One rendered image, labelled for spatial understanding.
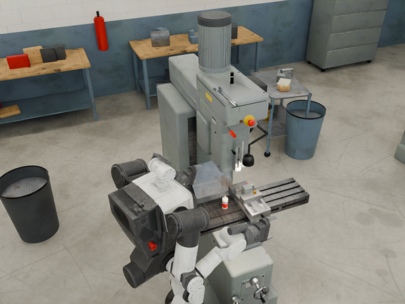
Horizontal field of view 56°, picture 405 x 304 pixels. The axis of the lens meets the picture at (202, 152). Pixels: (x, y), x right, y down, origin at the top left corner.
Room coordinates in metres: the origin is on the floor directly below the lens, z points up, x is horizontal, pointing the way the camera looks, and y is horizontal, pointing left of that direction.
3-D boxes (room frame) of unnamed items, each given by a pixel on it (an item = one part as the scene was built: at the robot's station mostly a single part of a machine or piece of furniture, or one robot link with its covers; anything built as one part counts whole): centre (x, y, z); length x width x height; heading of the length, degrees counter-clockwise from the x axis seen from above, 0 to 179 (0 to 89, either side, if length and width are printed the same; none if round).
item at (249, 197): (2.02, -0.34, 1.02); 0.15 x 0.06 x 0.04; 114
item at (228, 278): (2.00, -0.18, 0.43); 0.81 x 0.32 x 0.60; 21
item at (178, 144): (2.60, 0.05, 0.78); 0.50 x 0.47 x 1.56; 21
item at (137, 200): (1.22, 0.22, 1.63); 0.34 x 0.30 x 0.36; 39
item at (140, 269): (1.20, 0.24, 1.37); 0.28 x 0.13 x 0.18; 129
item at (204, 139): (2.20, -0.11, 1.47); 0.24 x 0.19 x 0.26; 111
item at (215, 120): (2.06, -0.16, 1.68); 0.34 x 0.24 x 0.10; 21
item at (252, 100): (2.04, -0.17, 1.81); 0.47 x 0.26 x 0.16; 21
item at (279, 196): (2.02, -0.17, 0.89); 1.24 x 0.23 x 0.08; 111
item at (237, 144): (1.92, -0.22, 1.45); 0.04 x 0.04 x 0.21; 21
